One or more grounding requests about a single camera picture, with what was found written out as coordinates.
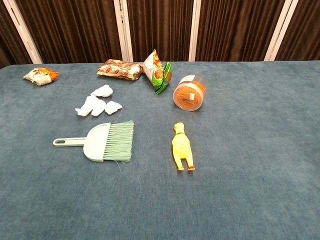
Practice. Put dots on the mint green hand brush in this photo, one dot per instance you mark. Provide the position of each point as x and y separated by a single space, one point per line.
95 142

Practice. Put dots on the white paper pieces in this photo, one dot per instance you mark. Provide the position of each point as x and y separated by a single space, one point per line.
90 106

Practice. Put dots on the yellow rubber chicken toy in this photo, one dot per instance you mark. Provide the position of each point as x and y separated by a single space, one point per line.
181 147

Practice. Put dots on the clear jar of rubber bands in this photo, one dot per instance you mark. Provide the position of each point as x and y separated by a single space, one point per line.
187 97

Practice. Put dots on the green white snack bag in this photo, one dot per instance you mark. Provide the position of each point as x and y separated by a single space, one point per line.
155 70

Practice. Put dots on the brown red snack bag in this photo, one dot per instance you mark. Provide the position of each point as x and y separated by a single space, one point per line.
117 70

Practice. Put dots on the blue felt table cover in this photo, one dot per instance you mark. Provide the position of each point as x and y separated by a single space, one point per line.
250 175

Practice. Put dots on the dark brown pleated curtain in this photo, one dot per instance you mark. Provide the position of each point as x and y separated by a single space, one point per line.
75 30

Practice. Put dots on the orange white snack wrapper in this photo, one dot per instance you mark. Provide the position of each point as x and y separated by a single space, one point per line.
40 76

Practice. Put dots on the white screen frame post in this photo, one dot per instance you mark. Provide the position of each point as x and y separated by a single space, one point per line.
23 32
195 30
281 30
123 30

